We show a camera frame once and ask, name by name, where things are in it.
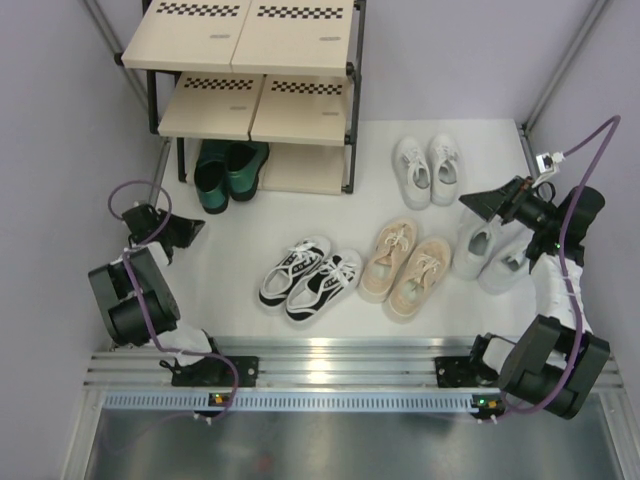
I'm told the aluminium frame post right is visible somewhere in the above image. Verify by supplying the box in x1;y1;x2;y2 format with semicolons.
519;0;613;139

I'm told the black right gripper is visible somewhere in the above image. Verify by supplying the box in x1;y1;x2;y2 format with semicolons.
460;176;559;233

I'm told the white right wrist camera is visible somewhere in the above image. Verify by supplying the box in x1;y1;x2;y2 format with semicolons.
535;152;565;176

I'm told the white leather sneaker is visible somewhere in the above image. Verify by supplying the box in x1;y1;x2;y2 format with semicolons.
478;239;529;295
452;209;502;280

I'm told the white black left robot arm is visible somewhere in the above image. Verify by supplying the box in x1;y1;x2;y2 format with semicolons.
88;203;259;388

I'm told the black beige shoe shelf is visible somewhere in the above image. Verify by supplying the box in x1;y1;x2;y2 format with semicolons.
114;1;367;195

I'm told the beige lace sneaker left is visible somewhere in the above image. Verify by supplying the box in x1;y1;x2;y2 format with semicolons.
359;217;419;304

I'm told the green loafer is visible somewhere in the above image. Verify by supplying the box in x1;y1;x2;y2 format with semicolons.
193;140;231;215
226;141;270;202

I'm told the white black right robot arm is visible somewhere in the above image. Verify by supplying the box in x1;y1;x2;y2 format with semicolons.
435;176;610;420

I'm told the white leather sneaker right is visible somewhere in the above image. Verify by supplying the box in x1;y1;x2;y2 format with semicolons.
478;239;529;295

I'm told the white grey sneaker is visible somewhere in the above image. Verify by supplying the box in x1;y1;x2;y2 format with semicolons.
427;134;460;206
392;136;432;210

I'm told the white grey sneaker left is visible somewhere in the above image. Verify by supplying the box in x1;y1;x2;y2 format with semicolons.
392;136;432;210

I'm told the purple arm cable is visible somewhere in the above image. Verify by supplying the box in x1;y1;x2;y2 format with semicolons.
99;179;241;426
469;114;624;416

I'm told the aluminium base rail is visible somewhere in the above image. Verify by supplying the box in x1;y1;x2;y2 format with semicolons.
82;334;626;421

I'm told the beige lace sneaker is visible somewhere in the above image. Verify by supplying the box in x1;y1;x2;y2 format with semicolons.
384;236;452;324
359;217;419;304

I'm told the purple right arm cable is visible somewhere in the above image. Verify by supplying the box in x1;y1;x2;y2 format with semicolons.
469;114;624;416

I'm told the aluminium frame post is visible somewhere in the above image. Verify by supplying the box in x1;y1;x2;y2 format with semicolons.
81;0;146;96
519;0;613;139

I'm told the white leather sneaker left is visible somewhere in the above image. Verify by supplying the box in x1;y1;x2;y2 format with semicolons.
452;209;502;280

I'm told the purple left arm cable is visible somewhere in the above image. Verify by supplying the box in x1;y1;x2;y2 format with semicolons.
99;179;241;426

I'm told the beige lace sneaker right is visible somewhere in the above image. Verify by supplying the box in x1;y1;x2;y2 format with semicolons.
384;236;452;324

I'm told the aluminium frame post left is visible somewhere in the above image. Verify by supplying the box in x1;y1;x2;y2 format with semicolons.
81;0;146;96

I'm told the black white sneaker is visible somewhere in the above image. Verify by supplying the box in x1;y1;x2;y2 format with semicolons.
258;235;331;313
285;249;363;324

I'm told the white grey sneaker right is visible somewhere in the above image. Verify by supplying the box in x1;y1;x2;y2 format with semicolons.
427;134;460;206

